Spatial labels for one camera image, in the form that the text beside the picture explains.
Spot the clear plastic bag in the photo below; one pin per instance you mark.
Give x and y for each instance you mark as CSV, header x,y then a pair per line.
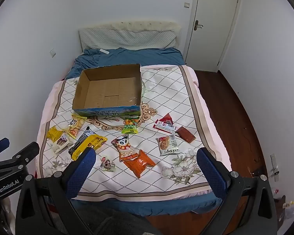
x,y
290,213

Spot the green candy packet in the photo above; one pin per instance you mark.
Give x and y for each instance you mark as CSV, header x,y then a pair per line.
x,y
130,127

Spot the beige peanut snack packet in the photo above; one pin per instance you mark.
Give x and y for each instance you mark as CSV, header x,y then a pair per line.
x,y
76,126

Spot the brown snack bar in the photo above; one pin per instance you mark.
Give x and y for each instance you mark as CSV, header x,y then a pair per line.
x,y
185,135

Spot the small yellow snack packet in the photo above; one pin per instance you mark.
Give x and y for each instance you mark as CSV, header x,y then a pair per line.
x,y
54,133

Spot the blue bedsheet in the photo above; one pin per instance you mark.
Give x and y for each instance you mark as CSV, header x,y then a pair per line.
x,y
137,56

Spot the white cookie packet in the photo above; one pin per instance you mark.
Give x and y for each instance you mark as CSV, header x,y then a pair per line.
x,y
167,145

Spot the white textured pillow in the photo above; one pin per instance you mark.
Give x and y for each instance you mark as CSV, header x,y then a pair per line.
x,y
122,38

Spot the white light switch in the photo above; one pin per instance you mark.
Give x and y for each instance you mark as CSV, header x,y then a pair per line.
x,y
187,5

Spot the cardboard box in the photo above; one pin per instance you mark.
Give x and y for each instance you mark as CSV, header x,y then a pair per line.
x,y
107,90

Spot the red white snack packet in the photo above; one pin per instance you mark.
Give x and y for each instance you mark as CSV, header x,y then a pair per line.
x,y
165,123

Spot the black wafer bar packet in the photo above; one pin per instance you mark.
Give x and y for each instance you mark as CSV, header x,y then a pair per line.
x,y
82,138

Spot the white wall socket with plug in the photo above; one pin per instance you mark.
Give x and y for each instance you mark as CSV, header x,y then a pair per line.
x,y
274,166

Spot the small white remote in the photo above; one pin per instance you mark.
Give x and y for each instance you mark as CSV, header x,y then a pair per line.
x,y
104,52

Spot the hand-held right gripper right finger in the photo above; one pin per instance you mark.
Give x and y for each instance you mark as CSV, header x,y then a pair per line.
x,y
210,173

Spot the large yellow snack packet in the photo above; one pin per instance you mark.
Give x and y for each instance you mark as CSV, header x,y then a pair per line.
x,y
94,141

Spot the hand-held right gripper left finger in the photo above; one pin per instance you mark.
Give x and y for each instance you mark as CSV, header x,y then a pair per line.
x,y
81,173

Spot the white door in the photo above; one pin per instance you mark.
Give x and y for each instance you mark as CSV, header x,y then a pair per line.
x,y
215,24

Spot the orange snack packet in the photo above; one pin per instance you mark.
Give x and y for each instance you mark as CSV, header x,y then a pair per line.
x,y
139,164

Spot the panda print snack packet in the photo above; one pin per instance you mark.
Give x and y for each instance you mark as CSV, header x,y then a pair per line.
x,y
123,149

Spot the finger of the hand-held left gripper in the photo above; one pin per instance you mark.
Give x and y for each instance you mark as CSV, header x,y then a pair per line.
x,y
1,145
27,153

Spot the small clear candy packet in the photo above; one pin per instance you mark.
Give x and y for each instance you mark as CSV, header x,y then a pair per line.
x,y
107,164

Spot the white brown chocolate packet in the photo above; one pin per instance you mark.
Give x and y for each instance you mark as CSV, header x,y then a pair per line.
x,y
61,144

